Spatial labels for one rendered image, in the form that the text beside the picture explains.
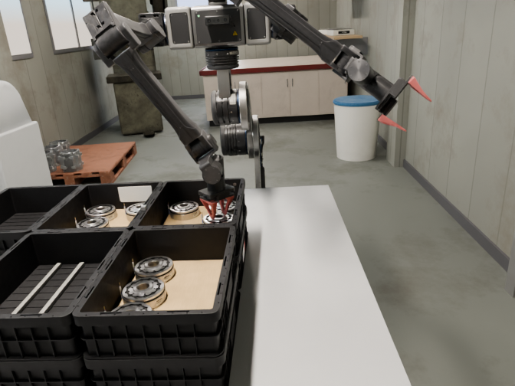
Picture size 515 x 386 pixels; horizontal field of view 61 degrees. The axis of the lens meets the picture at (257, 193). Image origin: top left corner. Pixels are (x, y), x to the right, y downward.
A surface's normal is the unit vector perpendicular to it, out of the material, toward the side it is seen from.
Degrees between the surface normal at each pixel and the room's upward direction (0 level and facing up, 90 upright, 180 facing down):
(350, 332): 0
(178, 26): 90
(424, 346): 0
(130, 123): 90
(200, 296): 0
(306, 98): 90
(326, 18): 90
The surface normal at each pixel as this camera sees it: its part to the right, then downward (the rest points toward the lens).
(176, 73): -0.01, 0.37
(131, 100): 0.23, 0.34
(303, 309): -0.06, -0.93
